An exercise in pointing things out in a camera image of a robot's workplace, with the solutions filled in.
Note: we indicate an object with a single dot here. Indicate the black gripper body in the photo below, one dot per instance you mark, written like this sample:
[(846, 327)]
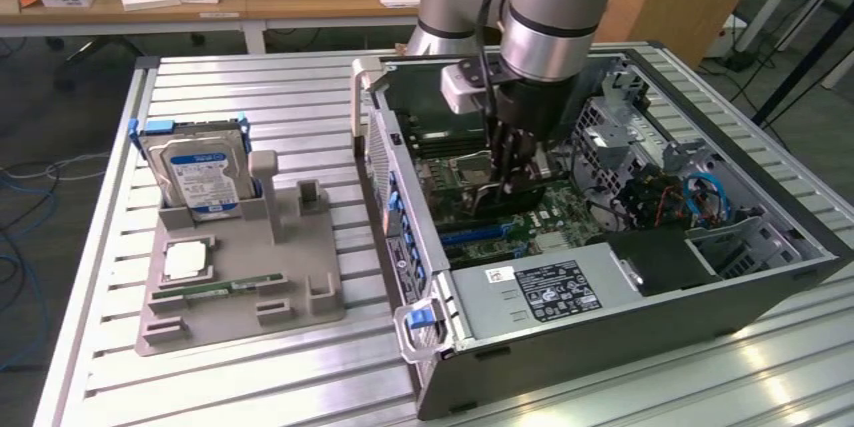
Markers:
[(540, 107)]

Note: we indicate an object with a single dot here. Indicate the green graphics card black fan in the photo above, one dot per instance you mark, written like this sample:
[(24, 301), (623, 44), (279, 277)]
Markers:
[(514, 204)]

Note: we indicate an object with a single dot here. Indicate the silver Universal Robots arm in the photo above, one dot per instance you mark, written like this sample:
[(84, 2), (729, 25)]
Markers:
[(547, 22)]

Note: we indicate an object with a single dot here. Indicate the open metal socket cover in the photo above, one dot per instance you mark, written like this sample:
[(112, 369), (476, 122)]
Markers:
[(546, 162)]

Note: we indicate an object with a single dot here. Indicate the CPU socket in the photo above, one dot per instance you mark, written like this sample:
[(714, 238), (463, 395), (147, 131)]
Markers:
[(470, 167)]

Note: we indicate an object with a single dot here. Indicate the metal drive cage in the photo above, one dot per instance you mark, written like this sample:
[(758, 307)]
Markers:
[(607, 142)]

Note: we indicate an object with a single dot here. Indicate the green motherboard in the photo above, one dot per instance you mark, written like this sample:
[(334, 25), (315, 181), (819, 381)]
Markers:
[(554, 227)]

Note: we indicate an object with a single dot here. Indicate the silver chipset heatsink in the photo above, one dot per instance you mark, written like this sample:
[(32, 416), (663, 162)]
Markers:
[(550, 242)]

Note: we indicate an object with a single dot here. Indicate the grey power supply unit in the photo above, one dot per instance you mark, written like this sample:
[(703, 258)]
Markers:
[(487, 307)]

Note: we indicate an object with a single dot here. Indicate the white floor cabinet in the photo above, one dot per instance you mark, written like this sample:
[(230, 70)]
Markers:
[(723, 44)]

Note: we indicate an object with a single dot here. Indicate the wooden cabinet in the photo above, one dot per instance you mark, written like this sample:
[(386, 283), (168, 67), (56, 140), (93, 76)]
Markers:
[(694, 7)]

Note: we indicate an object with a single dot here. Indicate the blue plastic case latch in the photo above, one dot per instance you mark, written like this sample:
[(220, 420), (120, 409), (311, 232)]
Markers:
[(420, 319)]

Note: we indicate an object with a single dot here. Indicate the black tripod stand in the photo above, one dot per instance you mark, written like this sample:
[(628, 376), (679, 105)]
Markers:
[(777, 102)]

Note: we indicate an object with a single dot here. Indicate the black open PC case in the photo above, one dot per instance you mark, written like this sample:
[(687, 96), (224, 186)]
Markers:
[(600, 347)]

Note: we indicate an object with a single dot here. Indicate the grey metal disk bay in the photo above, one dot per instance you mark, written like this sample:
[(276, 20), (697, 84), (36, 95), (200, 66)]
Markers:
[(761, 247)]

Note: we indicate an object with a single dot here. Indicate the hard disk in blue caddy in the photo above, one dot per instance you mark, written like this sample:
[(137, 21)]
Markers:
[(203, 182)]

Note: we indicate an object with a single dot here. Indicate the green RAM stick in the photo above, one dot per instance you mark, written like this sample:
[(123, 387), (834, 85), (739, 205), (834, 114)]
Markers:
[(214, 288)]

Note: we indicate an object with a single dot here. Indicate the grey plastic parts rack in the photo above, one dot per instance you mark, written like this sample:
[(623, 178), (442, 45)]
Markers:
[(234, 317)]

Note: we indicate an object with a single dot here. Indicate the white paper label strip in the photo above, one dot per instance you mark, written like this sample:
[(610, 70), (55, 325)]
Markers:
[(220, 14)]

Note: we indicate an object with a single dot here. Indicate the silver CPU chip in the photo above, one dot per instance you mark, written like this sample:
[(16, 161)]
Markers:
[(183, 263)]

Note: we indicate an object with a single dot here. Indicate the black office chair base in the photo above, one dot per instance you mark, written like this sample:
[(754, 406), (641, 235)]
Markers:
[(87, 49)]

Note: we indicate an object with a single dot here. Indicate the wooden desk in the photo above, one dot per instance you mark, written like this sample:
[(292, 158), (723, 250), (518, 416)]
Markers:
[(100, 16)]

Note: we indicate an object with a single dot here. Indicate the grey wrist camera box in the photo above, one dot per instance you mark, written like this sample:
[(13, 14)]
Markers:
[(463, 92)]

